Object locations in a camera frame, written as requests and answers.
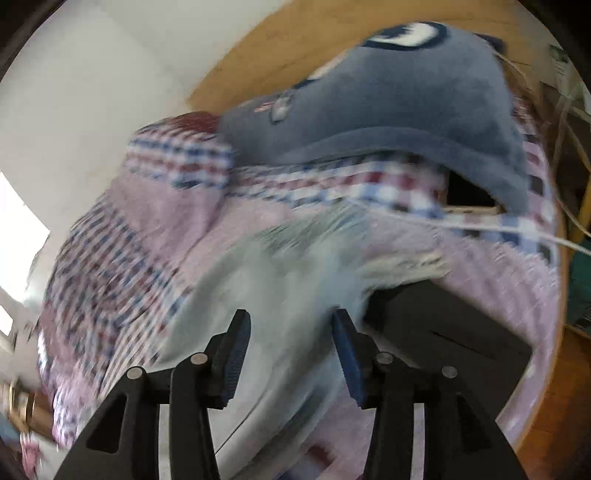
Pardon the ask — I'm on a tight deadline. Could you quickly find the black flat board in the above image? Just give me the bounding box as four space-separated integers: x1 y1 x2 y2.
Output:
365 279 534 421

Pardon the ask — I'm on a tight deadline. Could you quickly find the grey sweatshirt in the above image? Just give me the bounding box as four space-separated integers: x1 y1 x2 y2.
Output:
157 203 453 480

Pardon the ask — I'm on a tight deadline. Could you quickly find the window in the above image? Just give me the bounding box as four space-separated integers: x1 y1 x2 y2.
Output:
0 171 51 301

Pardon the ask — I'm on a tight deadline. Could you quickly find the checked pink bed sheet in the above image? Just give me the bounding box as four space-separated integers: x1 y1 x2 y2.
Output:
23 152 568 480

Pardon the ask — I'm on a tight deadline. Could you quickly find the white cable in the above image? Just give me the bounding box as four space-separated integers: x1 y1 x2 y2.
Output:
344 196 591 257

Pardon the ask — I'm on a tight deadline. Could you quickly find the blue plush blanket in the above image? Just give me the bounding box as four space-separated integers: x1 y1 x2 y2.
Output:
217 21 532 215

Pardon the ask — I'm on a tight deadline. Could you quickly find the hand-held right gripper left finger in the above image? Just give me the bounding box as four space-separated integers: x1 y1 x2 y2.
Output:
53 308 252 480

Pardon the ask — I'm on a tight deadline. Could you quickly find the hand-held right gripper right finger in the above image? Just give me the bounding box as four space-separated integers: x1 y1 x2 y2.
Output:
332 308 529 480

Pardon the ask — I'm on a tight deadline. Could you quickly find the checked pink quilt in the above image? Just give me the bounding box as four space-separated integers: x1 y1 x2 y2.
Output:
124 111 237 191

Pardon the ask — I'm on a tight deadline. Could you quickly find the brown wooden furniture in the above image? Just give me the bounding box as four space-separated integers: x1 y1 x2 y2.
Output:
0 378 54 437

